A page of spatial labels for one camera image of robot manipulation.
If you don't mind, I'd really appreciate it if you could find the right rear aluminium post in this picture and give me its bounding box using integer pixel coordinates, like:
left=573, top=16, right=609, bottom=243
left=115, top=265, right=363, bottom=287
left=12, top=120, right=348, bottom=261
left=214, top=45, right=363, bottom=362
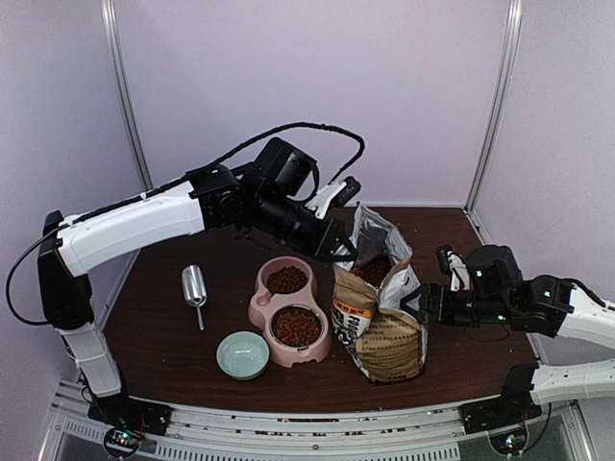
left=464, top=0, right=523, bottom=215

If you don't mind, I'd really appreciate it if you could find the steel bowl insert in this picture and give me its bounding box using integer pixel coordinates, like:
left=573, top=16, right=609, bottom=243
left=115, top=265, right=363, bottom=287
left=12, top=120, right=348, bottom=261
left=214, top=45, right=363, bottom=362
left=269, top=306, right=326, bottom=348

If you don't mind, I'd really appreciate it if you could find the circuit board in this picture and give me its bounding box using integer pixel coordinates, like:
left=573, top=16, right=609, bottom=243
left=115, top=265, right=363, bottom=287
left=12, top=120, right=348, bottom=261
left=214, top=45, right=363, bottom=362
left=103, top=427, right=144, bottom=458
left=489, top=428, right=529, bottom=456

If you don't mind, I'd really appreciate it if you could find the light green ceramic bowl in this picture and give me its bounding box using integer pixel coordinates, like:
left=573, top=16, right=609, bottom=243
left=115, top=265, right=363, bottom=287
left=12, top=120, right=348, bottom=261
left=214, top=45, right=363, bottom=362
left=216, top=331, right=270, bottom=380

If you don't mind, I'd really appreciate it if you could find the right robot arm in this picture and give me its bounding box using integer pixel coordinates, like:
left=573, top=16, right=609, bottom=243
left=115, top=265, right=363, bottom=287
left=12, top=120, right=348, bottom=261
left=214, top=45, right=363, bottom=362
left=399, top=244, right=614, bottom=425

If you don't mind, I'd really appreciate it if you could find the front aluminium table rail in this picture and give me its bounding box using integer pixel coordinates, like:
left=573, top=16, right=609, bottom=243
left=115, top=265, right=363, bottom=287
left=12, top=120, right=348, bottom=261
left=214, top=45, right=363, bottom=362
left=35, top=380, right=596, bottom=460

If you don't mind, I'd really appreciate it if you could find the brown kibble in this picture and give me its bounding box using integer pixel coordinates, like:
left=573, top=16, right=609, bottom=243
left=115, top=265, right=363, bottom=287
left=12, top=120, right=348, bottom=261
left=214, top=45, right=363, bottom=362
left=272, top=307, right=322, bottom=346

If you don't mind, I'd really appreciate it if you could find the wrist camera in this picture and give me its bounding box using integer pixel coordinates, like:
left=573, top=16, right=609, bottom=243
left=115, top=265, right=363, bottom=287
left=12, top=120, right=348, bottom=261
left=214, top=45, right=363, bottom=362
left=305, top=176, right=361, bottom=219
left=435, top=245, right=472, bottom=292

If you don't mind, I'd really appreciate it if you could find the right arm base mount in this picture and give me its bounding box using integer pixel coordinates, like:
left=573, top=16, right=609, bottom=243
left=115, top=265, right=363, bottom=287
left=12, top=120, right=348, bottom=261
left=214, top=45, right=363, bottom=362
left=459, top=394, right=542, bottom=434

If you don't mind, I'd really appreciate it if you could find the metal food scoop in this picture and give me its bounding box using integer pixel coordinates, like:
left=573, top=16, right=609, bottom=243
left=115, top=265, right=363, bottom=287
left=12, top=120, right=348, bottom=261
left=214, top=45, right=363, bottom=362
left=182, top=264, right=208, bottom=331

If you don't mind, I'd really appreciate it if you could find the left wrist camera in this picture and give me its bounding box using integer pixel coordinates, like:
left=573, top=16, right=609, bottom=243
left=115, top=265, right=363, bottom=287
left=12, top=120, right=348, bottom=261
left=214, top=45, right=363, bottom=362
left=305, top=176, right=361, bottom=219

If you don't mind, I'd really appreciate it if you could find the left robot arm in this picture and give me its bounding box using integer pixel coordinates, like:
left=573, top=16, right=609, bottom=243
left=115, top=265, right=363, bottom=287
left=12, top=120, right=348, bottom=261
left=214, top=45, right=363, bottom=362
left=37, top=137, right=360, bottom=426

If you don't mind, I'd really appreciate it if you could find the right circuit board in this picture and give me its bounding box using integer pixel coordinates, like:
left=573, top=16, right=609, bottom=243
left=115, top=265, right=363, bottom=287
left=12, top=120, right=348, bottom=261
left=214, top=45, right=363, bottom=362
left=489, top=428, right=529, bottom=456

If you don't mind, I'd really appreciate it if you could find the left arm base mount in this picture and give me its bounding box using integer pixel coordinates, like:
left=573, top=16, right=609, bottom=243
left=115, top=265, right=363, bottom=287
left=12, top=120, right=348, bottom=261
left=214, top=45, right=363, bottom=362
left=87, top=394, right=172, bottom=436

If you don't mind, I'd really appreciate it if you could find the pink double pet feeder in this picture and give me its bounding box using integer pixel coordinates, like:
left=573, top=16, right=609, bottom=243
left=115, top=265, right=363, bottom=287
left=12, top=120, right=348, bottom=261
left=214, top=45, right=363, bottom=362
left=248, top=256, right=332, bottom=368

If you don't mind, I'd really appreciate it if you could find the left circuit board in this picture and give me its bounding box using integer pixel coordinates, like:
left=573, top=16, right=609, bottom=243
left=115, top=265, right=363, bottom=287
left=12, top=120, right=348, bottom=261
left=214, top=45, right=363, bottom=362
left=103, top=427, right=144, bottom=458

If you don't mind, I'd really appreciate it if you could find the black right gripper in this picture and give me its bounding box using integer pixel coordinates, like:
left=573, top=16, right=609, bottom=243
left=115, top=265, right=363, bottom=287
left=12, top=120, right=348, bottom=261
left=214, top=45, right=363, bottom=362
left=398, top=286, right=513, bottom=328

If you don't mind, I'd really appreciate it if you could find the black braided left cable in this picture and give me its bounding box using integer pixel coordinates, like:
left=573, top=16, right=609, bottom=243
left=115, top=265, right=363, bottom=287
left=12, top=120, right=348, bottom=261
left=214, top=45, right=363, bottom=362
left=5, top=121, right=366, bottom=327

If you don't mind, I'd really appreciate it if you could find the brown dog food bag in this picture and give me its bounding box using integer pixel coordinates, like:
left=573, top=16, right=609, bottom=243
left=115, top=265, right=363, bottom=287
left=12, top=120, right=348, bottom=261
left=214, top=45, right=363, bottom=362
left=332, top=205, right=429, bottom=383

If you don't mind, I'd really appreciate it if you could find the left rear aluminium post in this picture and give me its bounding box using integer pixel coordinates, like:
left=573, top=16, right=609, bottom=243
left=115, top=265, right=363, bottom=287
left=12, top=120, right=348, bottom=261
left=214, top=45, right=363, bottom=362
left=100, top=0, right=153, bottom=190

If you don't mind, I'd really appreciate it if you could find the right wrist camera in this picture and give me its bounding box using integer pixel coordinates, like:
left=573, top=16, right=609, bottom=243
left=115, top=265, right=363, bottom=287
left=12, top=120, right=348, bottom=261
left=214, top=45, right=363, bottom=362
left=435, top=245, right=472, bottom=292

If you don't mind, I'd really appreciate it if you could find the aluminium post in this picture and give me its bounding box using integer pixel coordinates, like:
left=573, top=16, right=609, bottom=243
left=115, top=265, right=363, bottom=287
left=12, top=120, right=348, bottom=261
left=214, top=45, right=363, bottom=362
left=100, top=0, right=153, bottom=190
left=464, top=0, right=523, bottom=215

